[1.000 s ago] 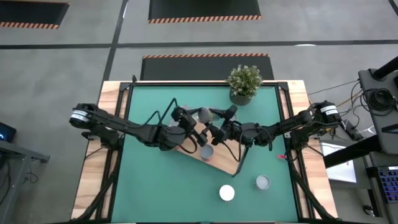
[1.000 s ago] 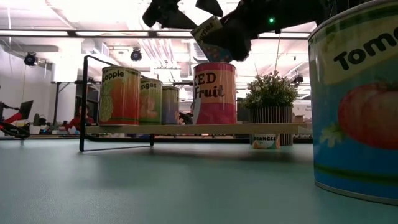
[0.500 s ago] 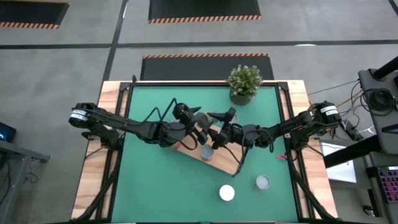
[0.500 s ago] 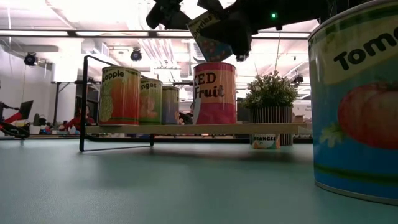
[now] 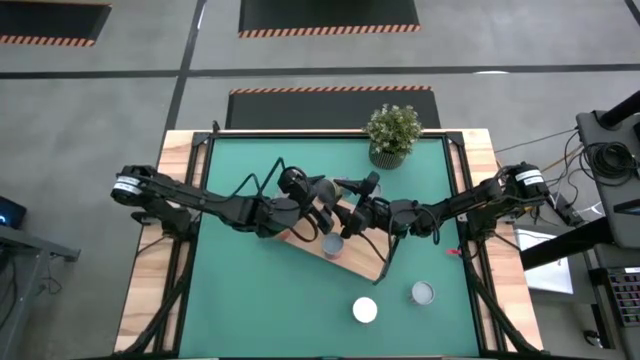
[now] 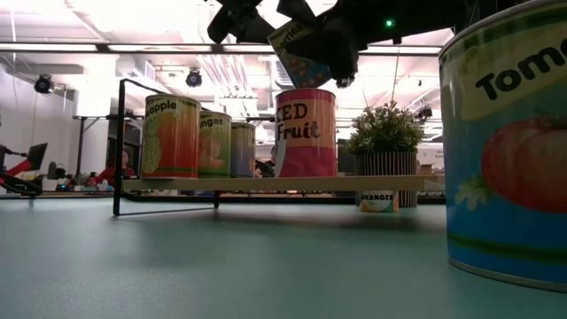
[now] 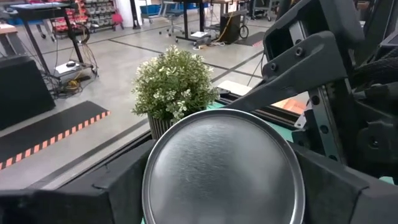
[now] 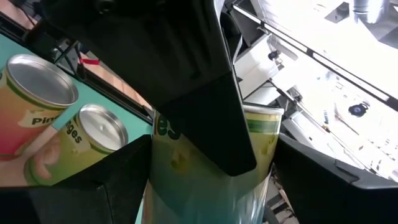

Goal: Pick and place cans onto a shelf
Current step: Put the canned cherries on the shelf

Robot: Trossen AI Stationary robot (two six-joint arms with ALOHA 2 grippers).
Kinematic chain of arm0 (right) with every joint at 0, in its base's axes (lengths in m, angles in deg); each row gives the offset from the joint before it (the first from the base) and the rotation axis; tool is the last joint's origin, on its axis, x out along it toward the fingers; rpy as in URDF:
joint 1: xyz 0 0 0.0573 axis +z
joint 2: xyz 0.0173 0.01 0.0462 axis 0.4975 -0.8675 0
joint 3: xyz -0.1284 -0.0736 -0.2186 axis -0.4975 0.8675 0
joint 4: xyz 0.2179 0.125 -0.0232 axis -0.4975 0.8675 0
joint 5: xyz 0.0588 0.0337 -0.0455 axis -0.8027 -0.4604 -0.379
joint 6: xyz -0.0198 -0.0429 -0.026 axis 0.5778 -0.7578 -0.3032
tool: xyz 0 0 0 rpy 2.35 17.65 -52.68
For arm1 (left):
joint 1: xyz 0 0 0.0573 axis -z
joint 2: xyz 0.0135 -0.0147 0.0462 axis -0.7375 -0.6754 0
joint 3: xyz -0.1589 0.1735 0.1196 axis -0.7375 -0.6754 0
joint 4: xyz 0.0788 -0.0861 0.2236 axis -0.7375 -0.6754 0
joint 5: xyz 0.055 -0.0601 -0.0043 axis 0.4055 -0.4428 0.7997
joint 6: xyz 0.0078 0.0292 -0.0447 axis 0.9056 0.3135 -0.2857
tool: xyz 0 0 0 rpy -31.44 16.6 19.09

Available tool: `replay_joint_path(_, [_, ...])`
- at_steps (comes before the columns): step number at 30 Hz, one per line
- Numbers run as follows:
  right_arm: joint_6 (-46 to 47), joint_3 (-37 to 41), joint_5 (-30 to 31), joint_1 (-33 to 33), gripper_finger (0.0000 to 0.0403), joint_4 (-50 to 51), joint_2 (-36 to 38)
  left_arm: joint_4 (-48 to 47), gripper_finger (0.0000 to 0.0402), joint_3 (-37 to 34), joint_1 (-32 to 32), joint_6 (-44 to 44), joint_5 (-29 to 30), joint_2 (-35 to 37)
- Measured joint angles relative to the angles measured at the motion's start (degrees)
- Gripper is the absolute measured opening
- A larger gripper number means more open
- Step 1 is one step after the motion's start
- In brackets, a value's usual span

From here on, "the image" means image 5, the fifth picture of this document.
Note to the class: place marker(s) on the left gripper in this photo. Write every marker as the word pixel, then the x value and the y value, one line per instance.
pixel 302 192

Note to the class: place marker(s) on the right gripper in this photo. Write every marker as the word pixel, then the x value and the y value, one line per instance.
pixel 372 215

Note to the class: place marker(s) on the Mixed Fruit can red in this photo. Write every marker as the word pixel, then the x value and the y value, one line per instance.
pixel 332 244

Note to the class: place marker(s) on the white round lid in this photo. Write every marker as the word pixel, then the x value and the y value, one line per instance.
pixel 365 310

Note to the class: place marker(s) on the green label can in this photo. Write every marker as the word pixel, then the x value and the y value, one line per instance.
pixel 423 293

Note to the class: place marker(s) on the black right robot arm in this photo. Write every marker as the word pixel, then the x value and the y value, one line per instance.
pixel 465 200

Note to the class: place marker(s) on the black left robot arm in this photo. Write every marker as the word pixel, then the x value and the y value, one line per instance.
pixel 200 200

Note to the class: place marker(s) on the artificial plant in ribbed pot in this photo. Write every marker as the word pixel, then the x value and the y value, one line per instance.
pixel 392 130

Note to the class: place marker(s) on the black floor mat striped edge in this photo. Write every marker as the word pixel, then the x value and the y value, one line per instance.
pixel 50 20
pixel 300 110
pixel 325 15

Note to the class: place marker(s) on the small red tag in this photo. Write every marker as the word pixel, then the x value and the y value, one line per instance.
pixel 452 251

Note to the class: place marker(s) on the green table mat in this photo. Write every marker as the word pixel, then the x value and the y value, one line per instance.
pixel 300 325

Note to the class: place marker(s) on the white sheet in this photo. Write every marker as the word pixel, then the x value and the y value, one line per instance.
pixel 550 277

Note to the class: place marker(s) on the black metal beam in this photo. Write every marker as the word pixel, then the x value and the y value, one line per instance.
pixel 565 243

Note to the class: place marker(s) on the grey equipment cart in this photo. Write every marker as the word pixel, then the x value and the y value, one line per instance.
pixel 590 132

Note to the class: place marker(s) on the grey metal desk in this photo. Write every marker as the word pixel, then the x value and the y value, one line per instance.
pixel 35 242

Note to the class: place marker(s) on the black computer mouse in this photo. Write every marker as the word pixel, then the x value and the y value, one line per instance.
pixel 592 339

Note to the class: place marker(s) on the dark device with blue light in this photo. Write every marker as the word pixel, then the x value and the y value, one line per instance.
pixel 12 215

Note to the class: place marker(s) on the keyboard with coloured keys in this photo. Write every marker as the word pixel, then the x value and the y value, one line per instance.
pixel 625 297

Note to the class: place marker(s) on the black metal table frame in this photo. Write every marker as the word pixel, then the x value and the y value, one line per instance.
pixel 200 138

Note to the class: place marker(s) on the black post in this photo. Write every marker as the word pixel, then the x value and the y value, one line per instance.
pixel 622 110

